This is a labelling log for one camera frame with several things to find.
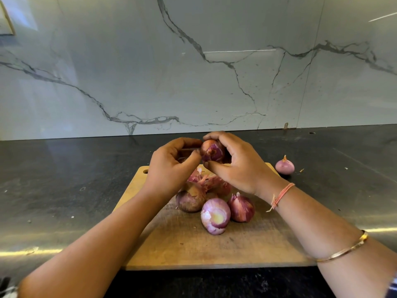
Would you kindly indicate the person's right hand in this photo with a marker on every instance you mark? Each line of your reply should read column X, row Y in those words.
column 248, row 164

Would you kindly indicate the person's left hand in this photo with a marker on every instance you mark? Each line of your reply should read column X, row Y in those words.
column 166, row 169

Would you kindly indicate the small red onion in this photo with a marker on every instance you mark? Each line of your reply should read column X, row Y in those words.
column 285, row 165

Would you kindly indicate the brownish red onion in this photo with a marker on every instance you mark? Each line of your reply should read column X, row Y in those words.
column 191, row 199

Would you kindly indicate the pile of onion peels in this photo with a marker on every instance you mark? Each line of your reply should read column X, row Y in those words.
column 208, row 180

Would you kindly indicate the red onion with pale patch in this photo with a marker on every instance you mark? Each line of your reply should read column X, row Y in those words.
column 215, row 216

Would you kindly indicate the person's right forearm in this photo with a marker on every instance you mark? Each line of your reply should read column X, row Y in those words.
column 335, row 242

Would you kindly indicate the person's left forearm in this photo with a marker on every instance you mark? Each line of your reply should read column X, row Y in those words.
column 87, row 254

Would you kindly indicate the wooden cutting board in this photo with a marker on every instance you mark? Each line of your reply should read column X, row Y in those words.
column 180, row 245

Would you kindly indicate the gold bangle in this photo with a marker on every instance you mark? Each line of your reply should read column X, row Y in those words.
column 341, row 251

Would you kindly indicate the black white plaid sleeve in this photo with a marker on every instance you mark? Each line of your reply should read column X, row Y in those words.
column 6, row 290

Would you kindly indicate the white wall switch plate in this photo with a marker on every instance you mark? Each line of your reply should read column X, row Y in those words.
column 5, row 18

